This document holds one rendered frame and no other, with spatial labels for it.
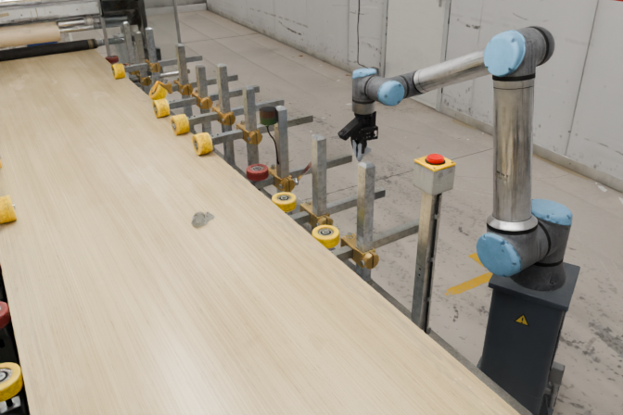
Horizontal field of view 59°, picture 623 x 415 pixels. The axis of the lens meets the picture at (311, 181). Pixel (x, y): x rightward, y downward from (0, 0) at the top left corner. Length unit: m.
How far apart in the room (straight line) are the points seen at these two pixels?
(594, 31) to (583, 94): 0.43
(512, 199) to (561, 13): 2.72
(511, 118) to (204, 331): 1.01
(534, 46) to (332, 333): 0.94
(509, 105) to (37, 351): 1.34
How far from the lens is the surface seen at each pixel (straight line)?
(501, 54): 1.63
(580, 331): 2.88
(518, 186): 1.73
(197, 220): 1.71
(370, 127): 2.21
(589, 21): 4.19
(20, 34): 3.98
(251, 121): 2.17
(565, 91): 4.35
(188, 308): 1.39
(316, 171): 1.77
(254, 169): 2.01
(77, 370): 1.31
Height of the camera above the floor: 1.77
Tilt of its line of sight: 27 degrees down
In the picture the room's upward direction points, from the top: 1 degrees counter-clockwise
